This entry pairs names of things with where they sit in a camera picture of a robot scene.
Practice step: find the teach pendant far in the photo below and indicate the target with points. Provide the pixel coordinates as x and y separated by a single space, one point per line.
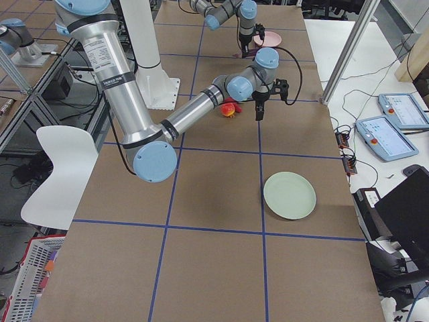
403 110

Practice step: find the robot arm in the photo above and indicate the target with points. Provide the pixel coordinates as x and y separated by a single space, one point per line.
132 93
216 15

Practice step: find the red chili pepper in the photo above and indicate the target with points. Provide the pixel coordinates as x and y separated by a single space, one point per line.
238 108

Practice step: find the white chair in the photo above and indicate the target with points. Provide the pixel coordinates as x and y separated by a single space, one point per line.
73 154

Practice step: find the aluminium frame post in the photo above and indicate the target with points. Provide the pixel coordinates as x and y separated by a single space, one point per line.
346 49

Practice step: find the black laptop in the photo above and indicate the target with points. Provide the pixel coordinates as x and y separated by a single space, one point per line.
404 210

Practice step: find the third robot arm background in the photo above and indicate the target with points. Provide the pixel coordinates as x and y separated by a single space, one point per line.
17 42

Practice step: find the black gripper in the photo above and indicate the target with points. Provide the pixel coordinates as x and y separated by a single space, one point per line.
259 97
244 43

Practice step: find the teach pendant near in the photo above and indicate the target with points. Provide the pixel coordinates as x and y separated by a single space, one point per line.
385 139

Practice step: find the red white plastic basket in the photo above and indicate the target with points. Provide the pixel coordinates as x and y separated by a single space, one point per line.
34 270

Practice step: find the orange terminal block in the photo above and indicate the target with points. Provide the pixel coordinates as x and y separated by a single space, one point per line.
348 156

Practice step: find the red pomegranate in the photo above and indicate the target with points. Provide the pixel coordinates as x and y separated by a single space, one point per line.
227 110

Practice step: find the pink plate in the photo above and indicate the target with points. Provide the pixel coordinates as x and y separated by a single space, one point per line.
271 39

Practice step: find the green plate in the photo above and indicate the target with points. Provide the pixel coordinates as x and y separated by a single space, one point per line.
289 195

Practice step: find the teach pendant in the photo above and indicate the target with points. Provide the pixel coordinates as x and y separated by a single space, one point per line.
403 110
385 139

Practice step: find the purple eggplant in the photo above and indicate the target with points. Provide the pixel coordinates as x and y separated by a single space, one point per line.
250 53

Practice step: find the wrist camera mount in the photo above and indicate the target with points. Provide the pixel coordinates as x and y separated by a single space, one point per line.
259 31
280 87

